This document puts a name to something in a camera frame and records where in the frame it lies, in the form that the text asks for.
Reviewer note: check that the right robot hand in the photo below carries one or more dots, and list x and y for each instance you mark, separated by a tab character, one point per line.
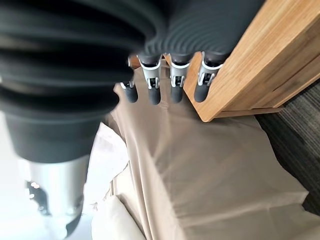
62	62

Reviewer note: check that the dark grey carpet rug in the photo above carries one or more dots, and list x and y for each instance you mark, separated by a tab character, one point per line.
295	140

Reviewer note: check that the beige bed sheet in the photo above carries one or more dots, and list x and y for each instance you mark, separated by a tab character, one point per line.
200	170

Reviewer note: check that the white duvet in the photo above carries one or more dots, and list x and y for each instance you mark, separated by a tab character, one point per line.
105	160

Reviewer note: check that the cream pillow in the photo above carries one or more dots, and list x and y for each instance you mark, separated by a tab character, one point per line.
113	220

